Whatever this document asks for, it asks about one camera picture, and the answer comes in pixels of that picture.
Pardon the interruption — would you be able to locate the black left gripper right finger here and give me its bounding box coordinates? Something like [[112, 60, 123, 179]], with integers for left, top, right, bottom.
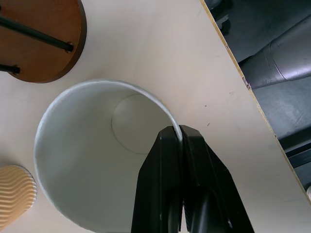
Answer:
[[179, 124, 256, 233]]

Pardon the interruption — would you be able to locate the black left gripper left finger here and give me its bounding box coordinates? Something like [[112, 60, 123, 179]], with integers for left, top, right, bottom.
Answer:
[[131, 126, 184, 233]]

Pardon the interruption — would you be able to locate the white paper cup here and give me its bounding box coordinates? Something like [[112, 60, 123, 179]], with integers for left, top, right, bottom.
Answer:
[[34, 78, 183, 233]]

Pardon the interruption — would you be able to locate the brown ribbed paper cup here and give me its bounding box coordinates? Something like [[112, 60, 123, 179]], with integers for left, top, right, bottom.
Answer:
[[0, 165, 38, 231]]

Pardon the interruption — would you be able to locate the round wooden holder base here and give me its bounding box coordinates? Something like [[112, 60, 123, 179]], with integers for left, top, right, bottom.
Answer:
[[0, 0, 87, 83]]

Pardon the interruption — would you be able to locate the silver robot leg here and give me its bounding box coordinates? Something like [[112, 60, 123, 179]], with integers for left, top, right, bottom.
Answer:
[[238, 21, 311, 90]]

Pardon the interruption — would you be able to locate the black wire holder rod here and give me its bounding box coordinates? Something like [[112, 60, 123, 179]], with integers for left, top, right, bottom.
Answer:
[[0, 15, 74, 52], [0, 63, 21, 75]]

